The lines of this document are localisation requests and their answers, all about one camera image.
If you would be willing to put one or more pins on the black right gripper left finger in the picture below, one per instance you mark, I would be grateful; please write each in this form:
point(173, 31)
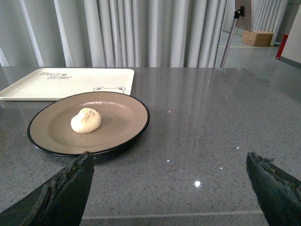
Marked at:
point(60, 201)

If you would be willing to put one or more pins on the white steamed bun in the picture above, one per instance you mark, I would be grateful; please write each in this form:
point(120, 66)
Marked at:
point(86, 121)

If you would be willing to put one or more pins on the cream bear tray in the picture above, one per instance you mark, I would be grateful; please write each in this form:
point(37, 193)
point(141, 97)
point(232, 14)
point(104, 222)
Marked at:
point(51, 84)

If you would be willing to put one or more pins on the cardboard box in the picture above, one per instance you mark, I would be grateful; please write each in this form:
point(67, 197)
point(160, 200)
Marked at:
point(257, 38)

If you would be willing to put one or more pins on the tan plate with black rim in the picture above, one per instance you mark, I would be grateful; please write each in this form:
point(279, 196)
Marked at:
point(124, 118)

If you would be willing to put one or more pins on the red sign post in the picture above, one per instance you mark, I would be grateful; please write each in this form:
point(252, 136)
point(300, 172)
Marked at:
point(281, 46)

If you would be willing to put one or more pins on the grey pleated curtain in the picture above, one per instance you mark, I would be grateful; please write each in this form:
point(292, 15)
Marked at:
point(110, 33)

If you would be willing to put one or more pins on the metal stand pole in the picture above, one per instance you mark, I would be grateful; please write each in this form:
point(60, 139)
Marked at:
point(229, 40)

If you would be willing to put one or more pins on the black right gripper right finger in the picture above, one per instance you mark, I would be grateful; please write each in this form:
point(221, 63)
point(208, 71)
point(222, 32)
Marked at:
point(278, 193)

